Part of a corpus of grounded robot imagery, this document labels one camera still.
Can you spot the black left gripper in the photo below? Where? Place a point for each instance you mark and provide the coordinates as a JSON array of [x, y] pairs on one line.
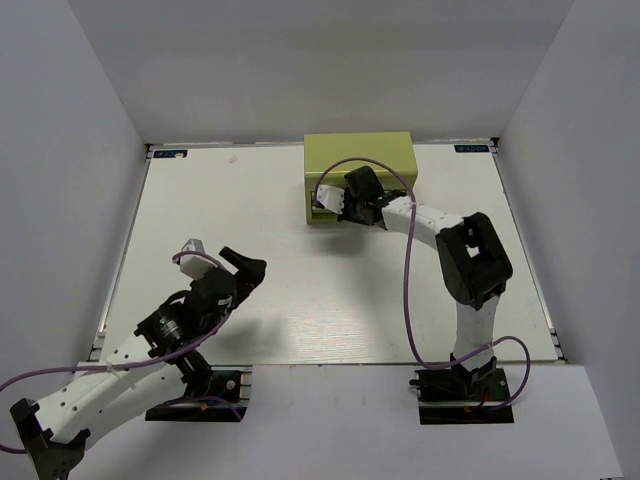
[[251, 271]]

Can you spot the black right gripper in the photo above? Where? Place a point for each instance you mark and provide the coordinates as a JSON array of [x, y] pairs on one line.
[[349, 196]]

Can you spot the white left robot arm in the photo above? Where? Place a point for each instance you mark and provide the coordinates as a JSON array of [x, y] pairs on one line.
[[156, 370]]

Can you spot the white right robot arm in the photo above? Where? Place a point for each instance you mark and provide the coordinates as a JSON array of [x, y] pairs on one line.
[[474, 264]]

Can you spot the green metal drawer chest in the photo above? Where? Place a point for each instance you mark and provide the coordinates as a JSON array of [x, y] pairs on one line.
[[328, 157]]

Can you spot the right corner label sticker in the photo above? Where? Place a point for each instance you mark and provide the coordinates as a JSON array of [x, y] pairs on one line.
[[471, 148]]

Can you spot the corner label sticker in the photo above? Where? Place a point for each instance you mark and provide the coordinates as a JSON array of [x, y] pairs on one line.
[[471, 148], [170, 154]]

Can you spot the left corner label sticker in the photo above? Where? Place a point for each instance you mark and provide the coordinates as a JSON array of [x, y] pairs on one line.
[[170, 154]]

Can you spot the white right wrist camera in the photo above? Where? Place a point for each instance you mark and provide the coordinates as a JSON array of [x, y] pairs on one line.
[[329, 198]]

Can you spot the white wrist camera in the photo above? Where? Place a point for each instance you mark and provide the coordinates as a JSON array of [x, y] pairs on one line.
[[192, 259], [329, 198]]

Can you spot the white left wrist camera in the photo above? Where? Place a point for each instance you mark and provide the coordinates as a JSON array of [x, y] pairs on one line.
[[192, 259]]

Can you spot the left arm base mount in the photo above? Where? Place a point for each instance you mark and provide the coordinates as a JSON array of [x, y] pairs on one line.
[[222, 398]]

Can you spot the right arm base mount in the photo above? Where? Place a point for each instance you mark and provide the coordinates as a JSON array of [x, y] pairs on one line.
[[443, 399]]

